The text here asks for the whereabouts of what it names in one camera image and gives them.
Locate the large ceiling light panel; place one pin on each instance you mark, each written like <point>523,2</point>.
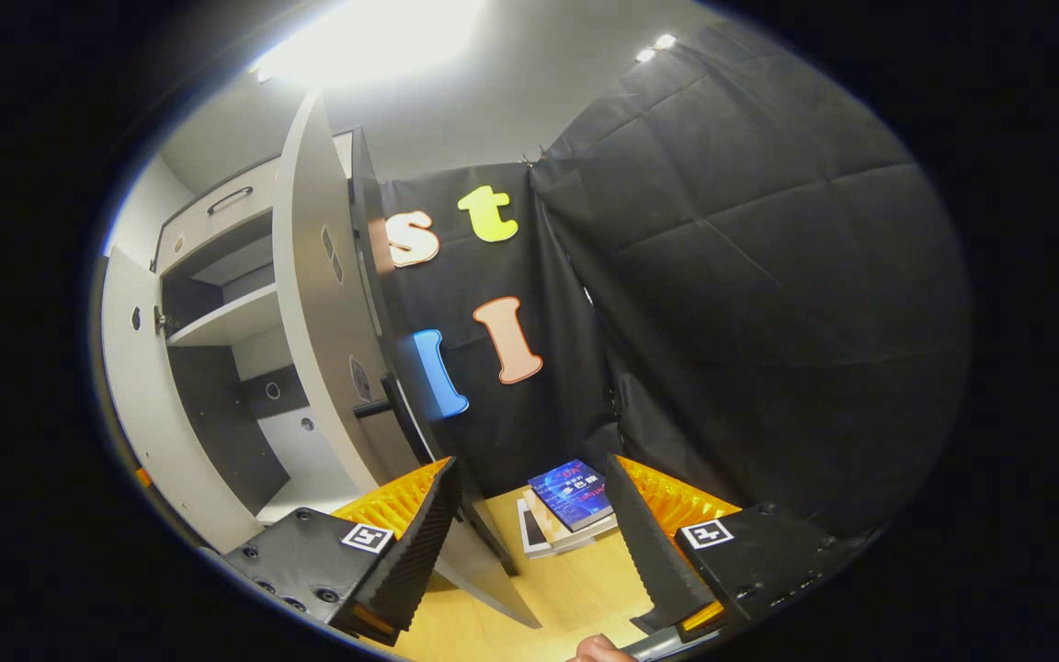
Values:
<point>373,37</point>

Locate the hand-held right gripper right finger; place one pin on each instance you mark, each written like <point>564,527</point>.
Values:
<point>654,552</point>

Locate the blue book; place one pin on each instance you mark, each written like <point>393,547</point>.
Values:
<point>571,492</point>

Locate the grey double-door shoe cabinet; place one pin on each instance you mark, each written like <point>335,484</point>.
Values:
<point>226,322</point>

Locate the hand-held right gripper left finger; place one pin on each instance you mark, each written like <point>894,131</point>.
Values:
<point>419,552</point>

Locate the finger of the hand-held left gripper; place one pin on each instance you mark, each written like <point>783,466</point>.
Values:
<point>142,477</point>

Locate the black backdrop cloth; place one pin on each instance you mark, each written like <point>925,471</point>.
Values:
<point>768,276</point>

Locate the grey cabinet door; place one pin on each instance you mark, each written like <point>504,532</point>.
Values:
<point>327,322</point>
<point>143,386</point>

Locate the small ceiling light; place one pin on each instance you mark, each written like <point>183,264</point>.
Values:
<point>658,48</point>

